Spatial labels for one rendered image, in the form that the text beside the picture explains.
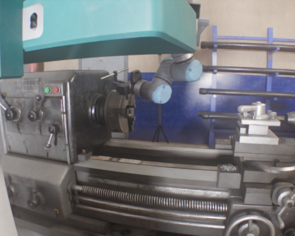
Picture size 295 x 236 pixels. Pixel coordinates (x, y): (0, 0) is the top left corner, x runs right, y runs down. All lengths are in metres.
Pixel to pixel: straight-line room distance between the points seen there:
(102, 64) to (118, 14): 4.47
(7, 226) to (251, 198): 0.86
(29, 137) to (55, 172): 0.29
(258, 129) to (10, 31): 0.93
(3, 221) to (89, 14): 0.23
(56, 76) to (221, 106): 3.46
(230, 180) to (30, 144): 1.10
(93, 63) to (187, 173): 3.91
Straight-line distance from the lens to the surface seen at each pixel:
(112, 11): 0.20
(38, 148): 1.38
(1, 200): 0.28
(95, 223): 1.39
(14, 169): 1.43
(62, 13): 0.23
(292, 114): 1.31
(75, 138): 1.22
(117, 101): 1.22
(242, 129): 1.00
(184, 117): 4.32
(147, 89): 1.03
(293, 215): 1.08
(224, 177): 1.07
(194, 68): 0.94
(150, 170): 1.13
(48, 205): 1.33
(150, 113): 4.41
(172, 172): 1.12
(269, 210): 1.03
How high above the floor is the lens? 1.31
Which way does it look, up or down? 11 degrees down
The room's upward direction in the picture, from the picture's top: straight up
